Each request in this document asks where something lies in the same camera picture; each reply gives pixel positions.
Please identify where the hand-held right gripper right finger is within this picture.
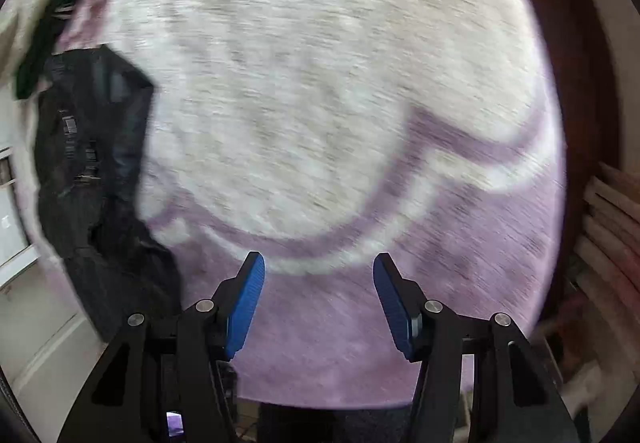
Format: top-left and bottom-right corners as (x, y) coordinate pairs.
(372, 252), (581, 443)

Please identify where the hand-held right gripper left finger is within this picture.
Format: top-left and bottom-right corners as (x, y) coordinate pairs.
(57, 251), (266, 443)

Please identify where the black garment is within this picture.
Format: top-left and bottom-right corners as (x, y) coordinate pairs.
(34, 44), (183, 344)

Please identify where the purple and white printed blanket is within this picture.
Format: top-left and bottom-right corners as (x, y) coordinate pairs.
(47, 0), (568, 411)

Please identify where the white cabinet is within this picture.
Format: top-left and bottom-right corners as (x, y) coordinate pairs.
(0, 143), (41, 289)

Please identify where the cream cloth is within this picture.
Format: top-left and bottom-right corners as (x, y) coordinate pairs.
(0, 0), (71, 78)

